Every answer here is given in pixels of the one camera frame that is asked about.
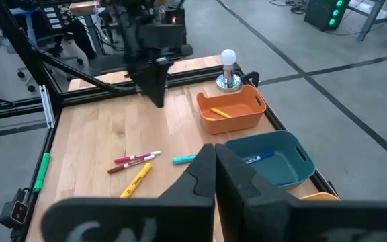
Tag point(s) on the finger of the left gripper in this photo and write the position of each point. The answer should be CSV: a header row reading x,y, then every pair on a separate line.
x,y
147,77
161,80

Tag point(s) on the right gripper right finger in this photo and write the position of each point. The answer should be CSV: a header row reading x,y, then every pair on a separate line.
x,y
281,222

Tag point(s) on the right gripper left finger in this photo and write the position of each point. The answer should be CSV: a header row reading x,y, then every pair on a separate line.
x,y
129,218

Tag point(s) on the yellow marker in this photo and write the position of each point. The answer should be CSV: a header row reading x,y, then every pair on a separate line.
x,y
220,112

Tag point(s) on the white marker blue cap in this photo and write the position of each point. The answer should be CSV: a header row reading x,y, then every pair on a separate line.
x,y
264,155

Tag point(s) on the teal highlighter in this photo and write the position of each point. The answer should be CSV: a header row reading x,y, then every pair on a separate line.
x,y
183,159

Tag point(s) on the thick yellow highlighter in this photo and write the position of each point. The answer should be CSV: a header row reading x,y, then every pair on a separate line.
x,y
136,179

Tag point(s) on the brown marker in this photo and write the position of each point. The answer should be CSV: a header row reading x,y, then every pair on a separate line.
x,y
129,164

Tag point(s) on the teal plastic bin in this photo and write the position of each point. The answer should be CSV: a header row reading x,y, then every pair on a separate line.
x,y
281,164

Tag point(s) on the pink marker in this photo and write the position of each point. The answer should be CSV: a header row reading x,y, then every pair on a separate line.
x,y
136,157

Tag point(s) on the white bulb chrome lamp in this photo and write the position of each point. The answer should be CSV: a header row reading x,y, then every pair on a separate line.
x,y
228,82

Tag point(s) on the person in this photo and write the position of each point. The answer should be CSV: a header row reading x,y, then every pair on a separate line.
x,y
82,40

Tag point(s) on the wooden work table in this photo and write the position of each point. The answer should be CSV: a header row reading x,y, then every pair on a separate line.
x,y
83,7

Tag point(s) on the orange plastic bin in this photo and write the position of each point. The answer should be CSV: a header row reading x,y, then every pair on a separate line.
x,y
237,124

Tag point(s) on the green marker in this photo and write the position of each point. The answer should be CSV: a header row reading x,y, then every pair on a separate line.
x,y
42,171

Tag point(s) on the black labelled drawer unit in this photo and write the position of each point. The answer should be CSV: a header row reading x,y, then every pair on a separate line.
x,y
52,17

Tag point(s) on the computer tower green lights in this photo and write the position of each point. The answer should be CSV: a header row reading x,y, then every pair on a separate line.
x,y
321,17

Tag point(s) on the metal leg desk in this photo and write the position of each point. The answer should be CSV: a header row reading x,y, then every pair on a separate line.
x,y
370,20

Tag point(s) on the black aluminium table frame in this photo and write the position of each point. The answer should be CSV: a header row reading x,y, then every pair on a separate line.
x,y
79,95

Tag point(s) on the silver metal bracket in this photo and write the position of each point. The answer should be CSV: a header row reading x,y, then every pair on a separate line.
x,y
47,107

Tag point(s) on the small black table camera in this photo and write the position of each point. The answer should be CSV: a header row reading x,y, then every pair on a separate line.
x,y
15,211

